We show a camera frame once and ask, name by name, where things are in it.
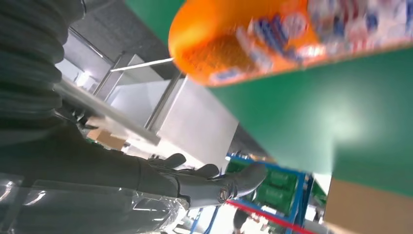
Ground small brown carton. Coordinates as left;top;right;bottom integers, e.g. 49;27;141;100
86;127;127;152

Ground white panel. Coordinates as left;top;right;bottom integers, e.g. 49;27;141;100
106;77;240;170

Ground green plastic crate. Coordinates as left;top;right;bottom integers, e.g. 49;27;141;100
225;159;327;223

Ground green table mat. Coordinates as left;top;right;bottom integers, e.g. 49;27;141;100
124;0;413;197

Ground brown cardboard box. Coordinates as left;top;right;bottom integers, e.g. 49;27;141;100
324;177;413;234

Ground grey metal frame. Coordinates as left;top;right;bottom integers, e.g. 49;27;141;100
55;51;186;147

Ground blue metal frame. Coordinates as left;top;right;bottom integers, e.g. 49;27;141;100
190;153;315;234

